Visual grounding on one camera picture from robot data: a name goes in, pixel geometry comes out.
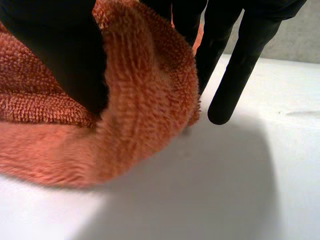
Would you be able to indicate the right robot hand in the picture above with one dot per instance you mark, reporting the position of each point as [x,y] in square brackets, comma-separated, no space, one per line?
[62,50]

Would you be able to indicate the coral towel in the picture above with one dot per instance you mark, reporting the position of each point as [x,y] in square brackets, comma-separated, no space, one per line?
[140,105]

